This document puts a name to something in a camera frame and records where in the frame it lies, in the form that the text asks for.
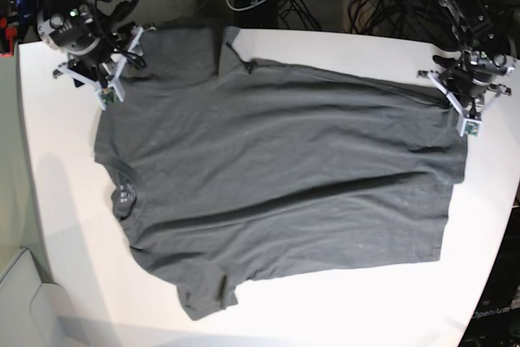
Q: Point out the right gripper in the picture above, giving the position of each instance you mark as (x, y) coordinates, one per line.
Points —
(94, 64)

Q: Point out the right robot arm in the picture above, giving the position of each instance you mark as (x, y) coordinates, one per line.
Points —
(87, 36)

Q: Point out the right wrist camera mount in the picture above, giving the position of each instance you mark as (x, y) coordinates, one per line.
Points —
(111, 90)

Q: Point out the red clamp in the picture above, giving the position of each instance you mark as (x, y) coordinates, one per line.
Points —
(9, 34)

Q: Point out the grey t-shirt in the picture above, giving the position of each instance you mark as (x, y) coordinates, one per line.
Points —
(228, 170)

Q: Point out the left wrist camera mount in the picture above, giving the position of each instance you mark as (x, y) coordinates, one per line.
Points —
(469, 122)

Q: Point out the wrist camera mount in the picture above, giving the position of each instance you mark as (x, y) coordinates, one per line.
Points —
(469, 122)
(111, 90)

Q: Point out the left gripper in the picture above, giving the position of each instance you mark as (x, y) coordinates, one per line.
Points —
(469, 88)

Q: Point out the white bin corner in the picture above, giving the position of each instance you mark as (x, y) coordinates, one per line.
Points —
(34, 313)

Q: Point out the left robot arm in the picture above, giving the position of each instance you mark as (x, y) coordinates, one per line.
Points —
(486, 52)

